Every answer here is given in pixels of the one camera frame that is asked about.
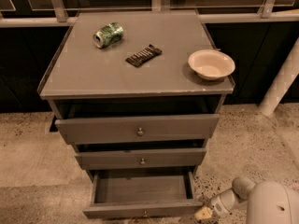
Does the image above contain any white paper bowl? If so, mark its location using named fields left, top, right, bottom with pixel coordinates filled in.
left=188, top=49, right=235, bottom=80

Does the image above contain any grey top drawer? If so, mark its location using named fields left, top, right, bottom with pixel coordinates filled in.
left=55, top=114, right=220, bottom=145

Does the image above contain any black snack bar wrapper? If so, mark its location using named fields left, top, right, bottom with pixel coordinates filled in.
left=125, top=44, right=163, bottom=67

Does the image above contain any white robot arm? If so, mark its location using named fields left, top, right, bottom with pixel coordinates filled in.
left=194, top=176, right=299, bottom=224

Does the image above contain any metal railing frame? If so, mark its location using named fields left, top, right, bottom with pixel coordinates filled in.
left=0, top=0, right=299, bottom=28

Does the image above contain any grey middle drawer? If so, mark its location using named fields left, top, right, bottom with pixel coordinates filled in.
left=75, top=148, right=206, bottom=170

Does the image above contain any grey drawer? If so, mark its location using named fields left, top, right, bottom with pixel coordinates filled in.
left=83, top=167, right=202, bottom=218
left=75, top=148, right=206, bottom=170
left=55, top=114, right=220, bottom=145

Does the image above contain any grey drawer cabinet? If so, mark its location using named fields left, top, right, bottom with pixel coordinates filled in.
left=36, top=10, right=236, bottom=185

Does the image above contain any white diagonal pole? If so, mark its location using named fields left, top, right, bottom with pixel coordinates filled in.
left=258, top=37, right=299, bottom=116

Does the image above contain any grey bottom drawer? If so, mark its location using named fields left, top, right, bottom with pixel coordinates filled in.
left=83, top=167, right=202, bottom=218

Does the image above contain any green crushed soda can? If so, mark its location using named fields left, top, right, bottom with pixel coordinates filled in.
left=93, top=22, right=123, bottom=49

